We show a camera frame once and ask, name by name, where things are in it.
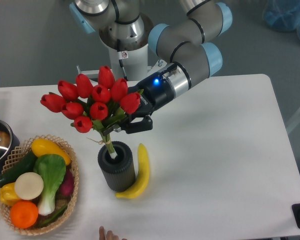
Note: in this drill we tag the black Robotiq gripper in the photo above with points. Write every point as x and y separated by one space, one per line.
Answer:
157 92

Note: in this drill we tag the red tulip bouquet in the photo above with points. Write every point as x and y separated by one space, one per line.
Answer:
93 107

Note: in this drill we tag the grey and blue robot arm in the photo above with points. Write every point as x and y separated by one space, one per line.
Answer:
186 48

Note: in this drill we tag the dark grey ribbed vase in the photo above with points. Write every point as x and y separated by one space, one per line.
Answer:
119 173

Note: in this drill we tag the person's hand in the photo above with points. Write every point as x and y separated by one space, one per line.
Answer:
107 235

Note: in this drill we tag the yellow banana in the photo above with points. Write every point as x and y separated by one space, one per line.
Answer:
143 176

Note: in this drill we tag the green bok choy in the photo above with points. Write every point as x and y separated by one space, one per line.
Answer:
52 169

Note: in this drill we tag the purple sweet potato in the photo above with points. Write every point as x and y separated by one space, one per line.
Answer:
67 186

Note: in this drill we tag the yellow squash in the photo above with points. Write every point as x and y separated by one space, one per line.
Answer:
42 146

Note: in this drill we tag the woven wicker basket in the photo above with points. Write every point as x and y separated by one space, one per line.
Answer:
16 155

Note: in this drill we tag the green cucumber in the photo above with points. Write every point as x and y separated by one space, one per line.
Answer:
25 165

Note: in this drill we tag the green chili pepper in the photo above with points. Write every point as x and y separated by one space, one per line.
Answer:
53 217

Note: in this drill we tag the orange fruit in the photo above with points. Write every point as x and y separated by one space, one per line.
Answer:
24 214

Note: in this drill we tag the yellow bell pepper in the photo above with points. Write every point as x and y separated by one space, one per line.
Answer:
8 195

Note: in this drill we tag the blue plastic bag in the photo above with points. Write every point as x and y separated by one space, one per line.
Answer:
283 15

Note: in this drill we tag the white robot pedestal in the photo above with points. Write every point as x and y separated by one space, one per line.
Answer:
127 46

